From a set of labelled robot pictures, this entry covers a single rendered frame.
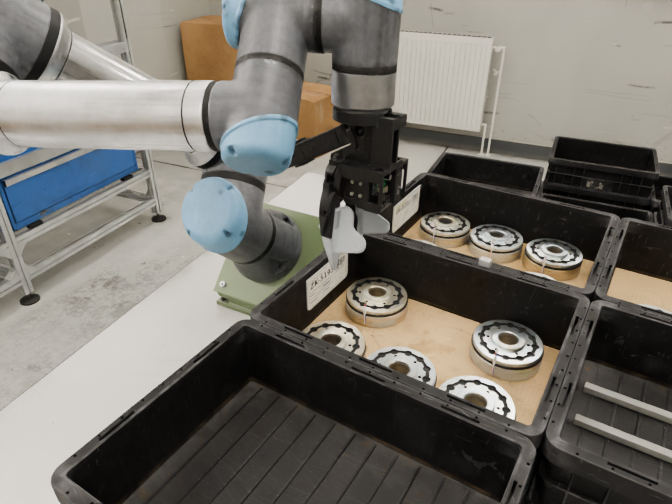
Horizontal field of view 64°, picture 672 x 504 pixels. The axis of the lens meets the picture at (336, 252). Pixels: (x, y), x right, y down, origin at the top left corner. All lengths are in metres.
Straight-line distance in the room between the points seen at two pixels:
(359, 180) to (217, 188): 0.34
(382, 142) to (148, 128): 0.26
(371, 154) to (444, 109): 3.30
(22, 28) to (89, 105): 0.20
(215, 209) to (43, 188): 1.73
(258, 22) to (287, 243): 0.52
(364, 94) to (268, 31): 0.12
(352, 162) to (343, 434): 0.35
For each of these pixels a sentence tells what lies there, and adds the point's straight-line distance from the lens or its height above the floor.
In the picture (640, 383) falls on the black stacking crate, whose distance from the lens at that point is 0.90.
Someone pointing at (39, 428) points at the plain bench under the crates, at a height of 0.70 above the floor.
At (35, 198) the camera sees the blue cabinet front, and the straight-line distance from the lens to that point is 2.57.
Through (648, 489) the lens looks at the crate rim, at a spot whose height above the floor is 0.93.
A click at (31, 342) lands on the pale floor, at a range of 2.42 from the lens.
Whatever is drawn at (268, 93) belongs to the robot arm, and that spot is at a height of 1.24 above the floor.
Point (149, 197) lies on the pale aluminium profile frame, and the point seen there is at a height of 0.14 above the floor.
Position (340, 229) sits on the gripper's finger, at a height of 1.06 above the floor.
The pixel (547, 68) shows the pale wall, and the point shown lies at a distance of 3.88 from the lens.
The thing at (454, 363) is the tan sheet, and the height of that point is 0.83.
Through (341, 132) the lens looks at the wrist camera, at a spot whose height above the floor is 1.17.
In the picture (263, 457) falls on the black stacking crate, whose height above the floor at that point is 0.83.
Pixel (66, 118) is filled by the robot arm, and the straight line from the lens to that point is 0.66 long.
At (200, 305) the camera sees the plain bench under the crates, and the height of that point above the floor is 0.70.
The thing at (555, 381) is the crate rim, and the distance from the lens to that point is 0.69.
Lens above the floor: 1.39
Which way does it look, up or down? 31 degrees down
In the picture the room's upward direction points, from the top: straight up
